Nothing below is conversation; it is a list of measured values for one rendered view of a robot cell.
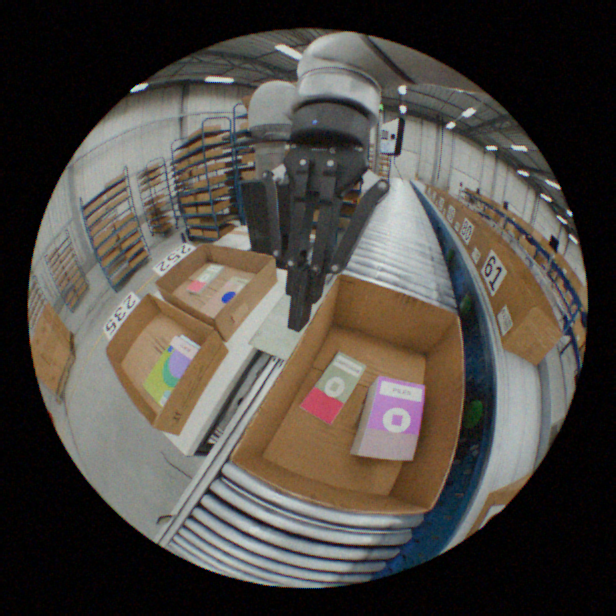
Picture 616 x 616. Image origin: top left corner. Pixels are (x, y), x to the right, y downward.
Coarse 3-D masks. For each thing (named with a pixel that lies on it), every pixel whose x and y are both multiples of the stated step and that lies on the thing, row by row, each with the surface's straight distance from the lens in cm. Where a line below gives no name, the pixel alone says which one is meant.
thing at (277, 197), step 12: (264, 180) 21; (276, 192) 19; (276, 204) 19; (288, 204) 21; (276, 216) 19; (288, 216) 21; (276, 228) 19; (288, 228) 20; (276, 240) 19; (288, 240) 21; (276, 252) 19
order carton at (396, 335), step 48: (336, 288) 40; (384, 288) 40; (336, 336) 49; (384, 336) 50; (432, 336) 49; (288, 384) 32; (432, 384) 46; (288, 432) 40; (336, 432) 40; (432, 432) 39; (288, 480) 31; (336, 480) 41; (384, 480) 44; (432, 480) 34
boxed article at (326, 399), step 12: (336, 360) 44; (348, 360) 44; (324, 372) 42; (336, 372) 42; (348, 372) 43; (360, 372) 43; (324, 384) 41; (336, 384) 41; (348, 384) 42; (312, 396) 40; (324, 396) 40; (336, 396) 40; (348, 396) 41; (312, 408) 39; (324, 408) 39; (336, 408) 40; (324, 420) 39
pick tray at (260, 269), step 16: (192, 256) 83; (208, 256) 86; (224, 256) 78; (240, 256) 70; (256, 256) 64; (272, 256) 60; (176, 272) 80; (192, 272) 84; (224, 272) 76; (240, 272) 72; (256, 272) 69; (272, 272) 60; (160, 288) 70; (176, 288) 81; (208, 288) 71; (256, 288) 55; (176, 304) 64; (192, 304) 68; (240, 304) 51; (256, 304) 58; (208, 320) 48; (224, 320) 48; (240, 320) 54; (224, 336) 51
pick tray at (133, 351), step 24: (144, 312) 74; (168, 312) 66; (120, 336) 73; (144, 336) 73; (168, 336) 64; (192, 336) 58; (216, 336) 44; (120, 360) 77; (144, 360) 66; (192, 360) 41; (216, 360) 48; (192, 384) 44; (144, 408) 52; (168, 408) 43; (192, 408) 49; (168, 432) 47
